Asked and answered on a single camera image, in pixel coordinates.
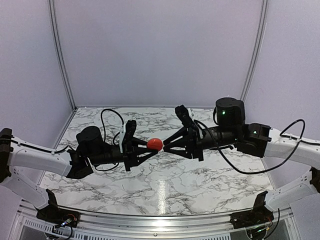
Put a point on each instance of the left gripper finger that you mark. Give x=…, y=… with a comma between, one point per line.
x=136, y=142
x=145, y=155

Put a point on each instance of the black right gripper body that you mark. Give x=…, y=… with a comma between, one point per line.
x=229, y=136

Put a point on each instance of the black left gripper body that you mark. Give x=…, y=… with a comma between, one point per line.
x=100, y=159

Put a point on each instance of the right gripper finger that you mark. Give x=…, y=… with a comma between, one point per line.
x=183, y=138
x=182, y=153

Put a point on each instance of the red bottle cap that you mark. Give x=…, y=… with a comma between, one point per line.
x=155, y=144

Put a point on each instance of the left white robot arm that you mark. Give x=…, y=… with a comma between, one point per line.
x=15, y=153

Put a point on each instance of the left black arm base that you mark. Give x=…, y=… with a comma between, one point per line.
x=54, y=214

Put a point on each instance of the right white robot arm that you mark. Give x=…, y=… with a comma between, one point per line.
x=289, y=148

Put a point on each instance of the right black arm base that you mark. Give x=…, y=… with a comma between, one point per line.
x=259, y=214

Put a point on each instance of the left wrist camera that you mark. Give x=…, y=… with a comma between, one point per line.
x=126, y=134

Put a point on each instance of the right aluminium frame post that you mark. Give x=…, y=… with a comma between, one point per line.
x=258, y=42

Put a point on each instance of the aluminium frame post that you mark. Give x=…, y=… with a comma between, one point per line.
x=258, y=42
x=60, y=55

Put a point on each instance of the front aluminium rail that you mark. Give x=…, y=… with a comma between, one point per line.
x=107, y=226

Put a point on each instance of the left aluminium frame post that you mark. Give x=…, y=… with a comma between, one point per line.
x=60, y=55

